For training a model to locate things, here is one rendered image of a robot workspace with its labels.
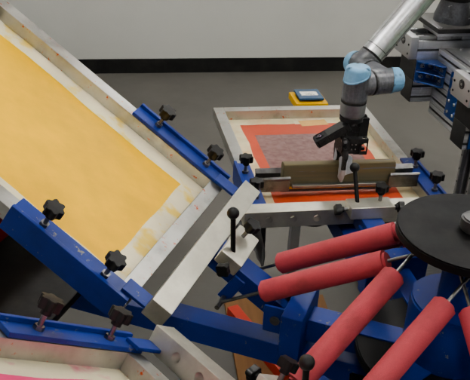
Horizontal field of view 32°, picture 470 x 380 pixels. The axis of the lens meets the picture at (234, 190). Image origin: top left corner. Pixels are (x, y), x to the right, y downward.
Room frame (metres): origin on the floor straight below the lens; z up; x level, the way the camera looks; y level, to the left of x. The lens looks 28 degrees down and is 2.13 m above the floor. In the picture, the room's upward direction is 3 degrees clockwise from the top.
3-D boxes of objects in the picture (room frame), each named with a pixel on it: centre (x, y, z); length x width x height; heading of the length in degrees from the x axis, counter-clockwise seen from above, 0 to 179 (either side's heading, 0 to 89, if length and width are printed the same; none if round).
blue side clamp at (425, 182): (2.26, -0.59, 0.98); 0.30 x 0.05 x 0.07; 12
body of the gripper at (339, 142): (2.23, -0.34, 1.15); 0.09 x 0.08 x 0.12; 102
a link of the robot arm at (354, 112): (2.23, -0.33, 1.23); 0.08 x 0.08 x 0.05
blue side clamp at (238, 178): (2.15, -0.05, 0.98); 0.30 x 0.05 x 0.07; 12
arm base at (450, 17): (3.16, -0.82, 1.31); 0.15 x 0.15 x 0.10
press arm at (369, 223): (1.89, -0.38, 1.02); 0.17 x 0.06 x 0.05; 12
